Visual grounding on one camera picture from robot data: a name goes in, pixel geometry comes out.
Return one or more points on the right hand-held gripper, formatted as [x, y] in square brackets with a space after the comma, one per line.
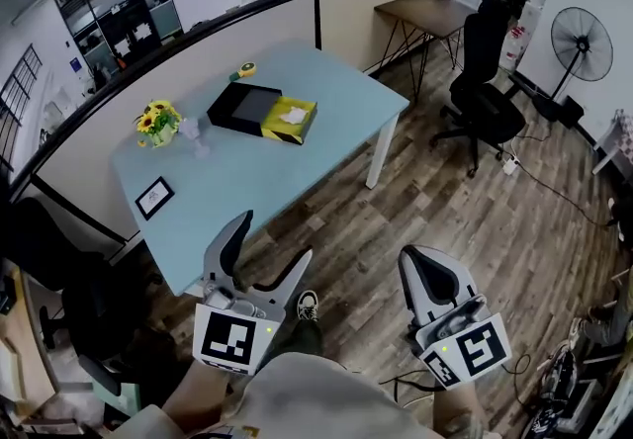
[479, 343]

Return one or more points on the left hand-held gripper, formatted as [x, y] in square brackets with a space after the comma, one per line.
[230, 335]

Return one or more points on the white tissue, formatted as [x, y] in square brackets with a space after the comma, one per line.
[294, 114]

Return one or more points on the black box with yellow interior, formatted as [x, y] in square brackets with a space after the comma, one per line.
[242, 106]

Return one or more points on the person's right forearm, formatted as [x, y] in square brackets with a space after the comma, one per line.
[457, 410]

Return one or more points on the person's left forearm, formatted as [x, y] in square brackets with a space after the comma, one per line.
[195, 392]

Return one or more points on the person's black and white shoe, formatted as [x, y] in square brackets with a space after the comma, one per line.
[307, 306]

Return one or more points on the person's dark trouser leg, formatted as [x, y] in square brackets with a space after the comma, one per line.
[297, 338]

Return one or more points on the black framed picture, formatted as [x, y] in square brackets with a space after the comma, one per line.
[154, 197]

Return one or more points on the white table leg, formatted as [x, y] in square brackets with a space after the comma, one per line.
[381, 155]

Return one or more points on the white power strip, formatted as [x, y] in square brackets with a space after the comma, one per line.
[511, 165]

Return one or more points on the person's beige shirt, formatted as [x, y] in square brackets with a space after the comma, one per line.
[306, 402]

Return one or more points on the small purple dumbbell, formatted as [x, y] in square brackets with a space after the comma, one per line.
[194, 133]

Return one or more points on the potted sunflower bouquet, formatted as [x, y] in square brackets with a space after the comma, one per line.
[158, 120]

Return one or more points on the black office chair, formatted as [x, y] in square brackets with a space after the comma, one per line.
[487, 106]
[49, 239]

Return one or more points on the yellow and green handheld fan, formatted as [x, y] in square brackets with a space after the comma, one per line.
[246, 70]

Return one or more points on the light wooden desk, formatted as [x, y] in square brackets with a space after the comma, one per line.
[25, 358]

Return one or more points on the brown wooden side desk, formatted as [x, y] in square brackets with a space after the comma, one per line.
[430, 12]

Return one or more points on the black standing fan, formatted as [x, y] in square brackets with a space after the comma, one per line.
[582, 44]

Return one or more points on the black metal railing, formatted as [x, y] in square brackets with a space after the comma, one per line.
[20, 86]

